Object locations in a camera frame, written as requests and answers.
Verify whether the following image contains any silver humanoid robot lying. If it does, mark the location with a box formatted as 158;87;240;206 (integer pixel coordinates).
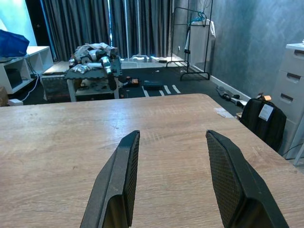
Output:
68;42;123;91

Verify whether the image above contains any white floor stand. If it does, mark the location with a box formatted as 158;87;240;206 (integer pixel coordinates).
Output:
128;0;159;64

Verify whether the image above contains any grey curtain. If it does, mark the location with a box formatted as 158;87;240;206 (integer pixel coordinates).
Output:
41;0;176;61

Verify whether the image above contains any black clothes rack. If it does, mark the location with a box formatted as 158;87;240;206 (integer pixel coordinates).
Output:
166;0;214;81

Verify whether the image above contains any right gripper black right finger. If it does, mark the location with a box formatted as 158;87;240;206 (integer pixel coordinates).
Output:
205;129;290;228

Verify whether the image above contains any clear plastic sheet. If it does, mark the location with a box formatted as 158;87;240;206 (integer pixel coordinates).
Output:
213;108;235;118

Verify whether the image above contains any white cart table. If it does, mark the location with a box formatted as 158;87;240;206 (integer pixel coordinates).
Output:
65;71;121;103

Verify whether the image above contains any teal clothes hanger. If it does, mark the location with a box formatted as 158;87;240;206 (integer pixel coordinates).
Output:
189;10;207;27

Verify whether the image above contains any black backpack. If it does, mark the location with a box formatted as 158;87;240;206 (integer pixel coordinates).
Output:
239;97;287;152

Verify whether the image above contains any grey handheld floor device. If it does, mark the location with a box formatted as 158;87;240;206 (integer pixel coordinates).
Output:
216;85;247;110

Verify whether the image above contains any low wooden platform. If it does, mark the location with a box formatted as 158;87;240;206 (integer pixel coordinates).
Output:
42;60;72;76

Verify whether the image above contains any orange and black tool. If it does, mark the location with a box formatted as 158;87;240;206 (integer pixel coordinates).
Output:
123;76;140;87

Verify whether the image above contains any white shelf unit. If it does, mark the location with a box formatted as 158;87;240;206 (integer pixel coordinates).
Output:
0;46;54;95

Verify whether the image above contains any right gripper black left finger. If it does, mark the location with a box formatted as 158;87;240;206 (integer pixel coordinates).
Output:
80;130;141;228

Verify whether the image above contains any white drawer cabinet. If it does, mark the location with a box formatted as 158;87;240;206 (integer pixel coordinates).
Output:
270;42;304;167

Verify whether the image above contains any black floor cable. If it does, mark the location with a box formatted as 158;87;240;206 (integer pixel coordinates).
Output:
281;142;304;160

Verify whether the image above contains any dark blue flat case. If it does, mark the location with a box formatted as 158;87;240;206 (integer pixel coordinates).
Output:
143;80;164;91

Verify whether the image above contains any white garment cover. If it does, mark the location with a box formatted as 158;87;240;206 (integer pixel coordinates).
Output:
185;18;216;69

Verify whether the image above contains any blue bag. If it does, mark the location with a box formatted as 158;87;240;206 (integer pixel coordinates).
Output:
0;29;30;58

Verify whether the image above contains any white paper tag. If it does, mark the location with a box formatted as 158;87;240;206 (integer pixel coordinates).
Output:
258;104;274;121

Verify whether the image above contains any dark storage crate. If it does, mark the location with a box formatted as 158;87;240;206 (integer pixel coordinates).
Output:
41;73;71;100

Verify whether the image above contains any white cable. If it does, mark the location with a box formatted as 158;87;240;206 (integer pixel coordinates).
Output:
14;73;40;100

